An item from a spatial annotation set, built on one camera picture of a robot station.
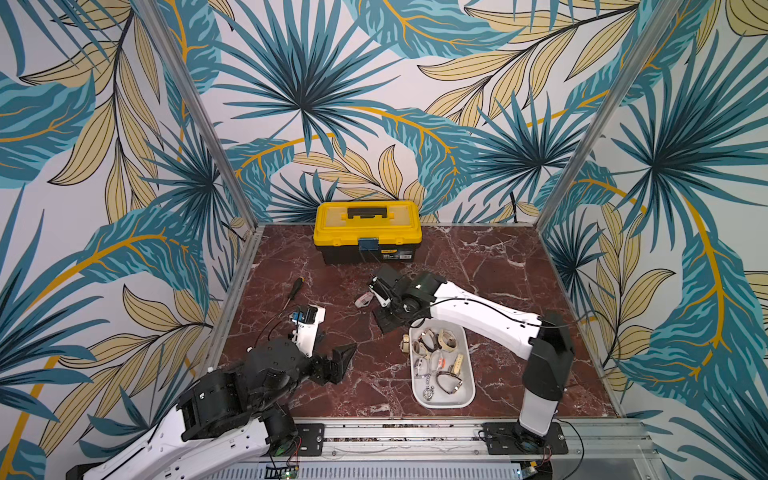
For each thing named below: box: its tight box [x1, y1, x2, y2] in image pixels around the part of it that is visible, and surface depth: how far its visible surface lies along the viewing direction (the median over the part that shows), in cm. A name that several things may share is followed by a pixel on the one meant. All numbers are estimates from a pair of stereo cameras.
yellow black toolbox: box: [313, 201, 423, 265], surface depth 100 cm
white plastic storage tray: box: [409, 318, 476, 409], surface depth 84 cm
